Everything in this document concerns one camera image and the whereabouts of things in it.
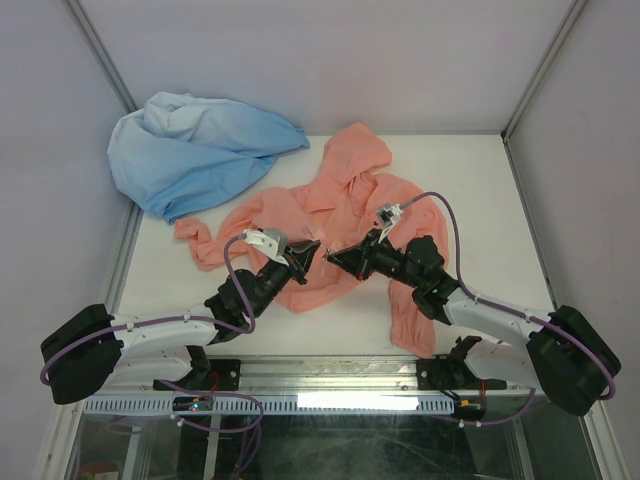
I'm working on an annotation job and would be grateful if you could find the right wrist camera white silver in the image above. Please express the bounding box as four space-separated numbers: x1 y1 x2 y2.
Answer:
376 204 404 243

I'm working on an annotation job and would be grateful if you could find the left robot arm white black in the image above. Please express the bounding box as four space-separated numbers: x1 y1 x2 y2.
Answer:
40 230 320 405

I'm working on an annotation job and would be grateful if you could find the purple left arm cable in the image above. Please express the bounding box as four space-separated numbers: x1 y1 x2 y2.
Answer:
39 233 266 480

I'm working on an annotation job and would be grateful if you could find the light blue cloth garment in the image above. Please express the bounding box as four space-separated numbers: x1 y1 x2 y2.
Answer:
107 92 310 224

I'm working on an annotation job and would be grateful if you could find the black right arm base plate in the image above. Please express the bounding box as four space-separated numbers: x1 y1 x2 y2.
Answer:
415 356 507 392

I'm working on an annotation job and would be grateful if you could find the salmon pink hooded jacket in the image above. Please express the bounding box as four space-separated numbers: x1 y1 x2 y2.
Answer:
174 123 449 358

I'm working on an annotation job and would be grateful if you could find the left aluminium corner post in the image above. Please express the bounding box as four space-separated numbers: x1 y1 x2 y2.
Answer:
62 0 138 113

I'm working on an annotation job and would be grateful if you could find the aluminium front rail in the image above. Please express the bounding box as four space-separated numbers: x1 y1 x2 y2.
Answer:
104 352 534 396

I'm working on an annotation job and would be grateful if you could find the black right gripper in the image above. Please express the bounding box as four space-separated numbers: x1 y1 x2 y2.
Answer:
327 228 423 291

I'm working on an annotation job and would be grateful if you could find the aluminium corner post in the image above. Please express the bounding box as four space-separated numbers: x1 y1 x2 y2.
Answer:
501 0 590 144
62 0 138 113

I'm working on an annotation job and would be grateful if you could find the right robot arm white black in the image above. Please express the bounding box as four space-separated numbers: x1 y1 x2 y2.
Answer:
327 229 621 416

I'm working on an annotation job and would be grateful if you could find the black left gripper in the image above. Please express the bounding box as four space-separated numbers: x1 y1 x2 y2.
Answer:
250 239 319 318

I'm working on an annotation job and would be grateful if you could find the left wrist camera white silver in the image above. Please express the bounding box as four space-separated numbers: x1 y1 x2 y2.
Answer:
243 228 287 265

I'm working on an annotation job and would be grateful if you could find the right aluminium corner post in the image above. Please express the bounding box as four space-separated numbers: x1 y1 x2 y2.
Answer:
501 0 590 144

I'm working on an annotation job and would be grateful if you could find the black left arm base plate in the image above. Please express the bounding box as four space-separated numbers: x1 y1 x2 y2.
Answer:
153 357 242 392

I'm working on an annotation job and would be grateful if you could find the wrist camera white silver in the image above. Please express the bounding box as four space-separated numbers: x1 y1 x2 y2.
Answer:
243 228 287 265
376 204 404 243

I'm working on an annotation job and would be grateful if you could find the grey slotted cable duct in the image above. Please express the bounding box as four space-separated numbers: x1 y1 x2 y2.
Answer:
84 392 454 416

